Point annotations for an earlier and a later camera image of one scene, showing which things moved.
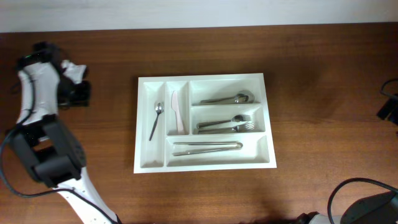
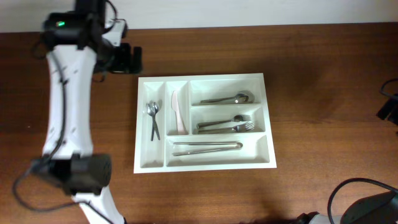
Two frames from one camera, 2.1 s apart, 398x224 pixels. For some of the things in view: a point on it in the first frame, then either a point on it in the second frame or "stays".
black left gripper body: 75,94 -> 118,60
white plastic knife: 175,107 stays
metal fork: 237,118 stays
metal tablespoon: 242,97 stays
